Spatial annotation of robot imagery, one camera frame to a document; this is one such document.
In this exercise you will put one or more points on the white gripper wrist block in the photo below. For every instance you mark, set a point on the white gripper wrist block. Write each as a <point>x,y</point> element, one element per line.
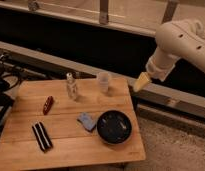
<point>159,66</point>

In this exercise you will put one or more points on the black white striped eraser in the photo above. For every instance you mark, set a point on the black white striped eraser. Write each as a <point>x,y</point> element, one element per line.
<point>42,137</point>

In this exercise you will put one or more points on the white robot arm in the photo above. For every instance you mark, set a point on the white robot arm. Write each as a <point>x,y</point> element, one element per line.
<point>175,40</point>

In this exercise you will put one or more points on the clear plastic cup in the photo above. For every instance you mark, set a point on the clear plastic cup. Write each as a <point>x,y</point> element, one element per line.
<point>103,79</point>

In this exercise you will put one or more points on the black ceramic bowl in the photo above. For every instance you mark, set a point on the black ceramic bowl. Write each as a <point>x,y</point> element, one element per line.
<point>114,127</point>

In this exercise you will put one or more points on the blue crumpled cloth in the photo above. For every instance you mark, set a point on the blue crumpled cloth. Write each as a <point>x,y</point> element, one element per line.
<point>86,120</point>

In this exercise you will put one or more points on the clear glass bottle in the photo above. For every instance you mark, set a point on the clear glass bottle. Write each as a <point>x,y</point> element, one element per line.
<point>71,86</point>

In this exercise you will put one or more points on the red pocket knife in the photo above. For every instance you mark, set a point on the red pocket knife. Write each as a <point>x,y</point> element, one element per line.
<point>48,104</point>

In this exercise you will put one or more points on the metal rail frame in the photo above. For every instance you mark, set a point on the metal rail frame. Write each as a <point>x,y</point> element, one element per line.
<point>133,16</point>

